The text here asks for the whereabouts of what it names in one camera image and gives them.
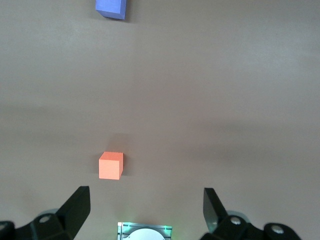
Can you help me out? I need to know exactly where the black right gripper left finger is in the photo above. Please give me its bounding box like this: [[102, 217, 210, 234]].
[[0, 185, 91, 240]]

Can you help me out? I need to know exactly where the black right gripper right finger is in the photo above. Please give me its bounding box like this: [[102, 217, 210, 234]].
[[201, 187, 301, 240]]

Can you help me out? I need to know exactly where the orange foam block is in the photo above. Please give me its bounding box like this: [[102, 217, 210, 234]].
[[98, 151, 124, 180]]

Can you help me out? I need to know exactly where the purple foam block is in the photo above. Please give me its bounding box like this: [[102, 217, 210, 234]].
[[95, 0, 127, 21]]

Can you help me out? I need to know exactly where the brown table cover sheet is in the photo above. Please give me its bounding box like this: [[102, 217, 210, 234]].
[[0, 0, 320, 240]]

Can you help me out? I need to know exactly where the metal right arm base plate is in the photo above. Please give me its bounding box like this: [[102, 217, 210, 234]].
[[117, 221, 173, 240]]

